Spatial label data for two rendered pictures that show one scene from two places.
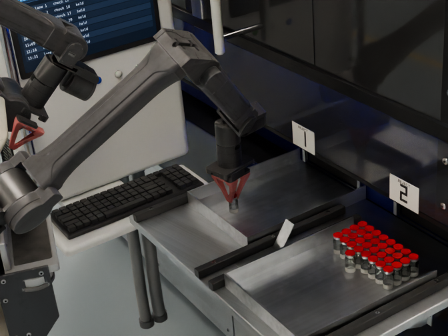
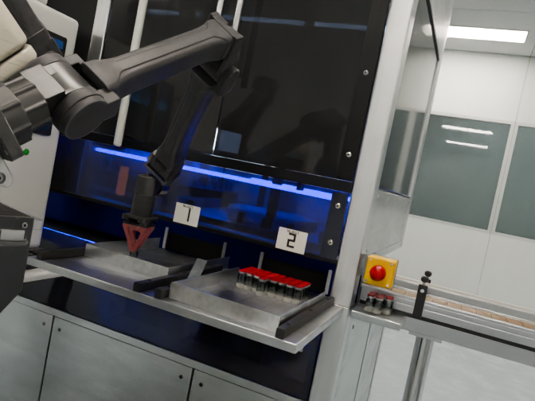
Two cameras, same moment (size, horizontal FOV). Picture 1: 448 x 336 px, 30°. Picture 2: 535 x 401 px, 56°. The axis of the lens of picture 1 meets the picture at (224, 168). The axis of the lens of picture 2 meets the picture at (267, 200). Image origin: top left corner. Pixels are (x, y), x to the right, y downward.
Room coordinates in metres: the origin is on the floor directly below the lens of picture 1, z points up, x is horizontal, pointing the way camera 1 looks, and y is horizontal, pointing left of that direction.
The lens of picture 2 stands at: (0.45, 0.56, 1.19)
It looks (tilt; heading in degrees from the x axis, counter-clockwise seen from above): 3 degrees down; 321
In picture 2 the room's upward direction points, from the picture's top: 11 degrees clockwise
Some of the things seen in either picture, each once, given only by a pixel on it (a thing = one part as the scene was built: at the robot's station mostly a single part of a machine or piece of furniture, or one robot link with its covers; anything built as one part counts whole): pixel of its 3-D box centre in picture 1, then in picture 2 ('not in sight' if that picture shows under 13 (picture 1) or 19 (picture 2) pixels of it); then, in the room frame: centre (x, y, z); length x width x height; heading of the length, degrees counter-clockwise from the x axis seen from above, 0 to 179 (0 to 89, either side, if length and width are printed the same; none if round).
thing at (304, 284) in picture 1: (329, 279); (254, 294); (1.37, -0.19, 0.90); 0.34 x 0.26 x 0.04; 119
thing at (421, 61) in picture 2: not in sight; (412, 110); (1.56, -0.88, 1.51); 0.85 x 0.01 x 0.59; 120
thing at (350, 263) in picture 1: (350, 261); (261, 286); (1.41, -0.24, 0.91); 0.02 x 0.02 x 0.05
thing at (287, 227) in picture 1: (265, 244); (186, 273); (1.50, -0.07, 0.91); 0.14 x 0.03 x 0.06; 121
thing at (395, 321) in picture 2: not in sight; (379, 315); (1.28, -0.56, 0.87); 0.14 x 0.13 x 0.02; 120
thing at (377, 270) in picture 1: (362, 259); (268, 286); (1.42, -0.27, 0.91); 0.18 x 0.02 x 0.05; 30
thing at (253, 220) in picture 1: (275, 195); (162, 256); (1.72, -0.12, 0.90); 0.34 x 0.26 x 0.04; 120
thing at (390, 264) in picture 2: not in sight; (380, 270); (1.27, -0.52, 1.00); 0.08 x 0.07 x 0.07; 120
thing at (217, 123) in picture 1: (229, 131); (147, 185); (1.70, -0.02, 1.09); 0.07 x 0.06 x 0.07; 133
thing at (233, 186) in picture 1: (232, 182); (137, 234); (1.69, -0.02, 0.96); 0.07 x 0.07 x 0.09; 45
